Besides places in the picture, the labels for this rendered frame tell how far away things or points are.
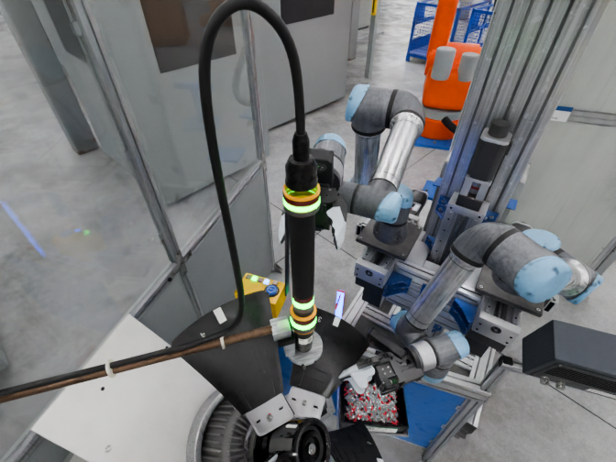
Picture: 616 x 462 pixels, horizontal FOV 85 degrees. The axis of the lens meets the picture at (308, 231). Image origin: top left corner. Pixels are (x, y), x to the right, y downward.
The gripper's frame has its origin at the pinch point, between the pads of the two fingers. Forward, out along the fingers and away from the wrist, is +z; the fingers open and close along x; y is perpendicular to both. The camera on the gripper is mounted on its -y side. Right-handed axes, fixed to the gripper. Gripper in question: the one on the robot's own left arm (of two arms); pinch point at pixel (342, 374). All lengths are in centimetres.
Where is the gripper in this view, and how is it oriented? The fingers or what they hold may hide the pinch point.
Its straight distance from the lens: 95.7
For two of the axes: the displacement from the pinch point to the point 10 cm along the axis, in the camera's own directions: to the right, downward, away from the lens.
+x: -0.2, 6.6, 7.5
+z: -9.5, 2.2, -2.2
